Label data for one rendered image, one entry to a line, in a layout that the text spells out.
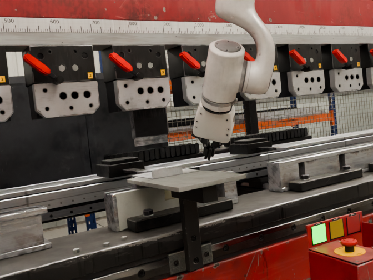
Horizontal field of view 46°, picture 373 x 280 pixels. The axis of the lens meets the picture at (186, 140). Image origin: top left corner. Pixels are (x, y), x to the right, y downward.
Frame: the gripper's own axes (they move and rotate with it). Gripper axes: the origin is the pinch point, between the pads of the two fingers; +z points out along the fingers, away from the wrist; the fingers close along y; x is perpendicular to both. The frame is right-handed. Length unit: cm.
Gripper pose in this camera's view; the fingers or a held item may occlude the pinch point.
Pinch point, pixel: (208, 151)
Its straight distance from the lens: 121.1
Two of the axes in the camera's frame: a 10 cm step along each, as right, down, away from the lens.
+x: -2.7, 5.8, -7.7
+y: -9.6, -2.4, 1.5
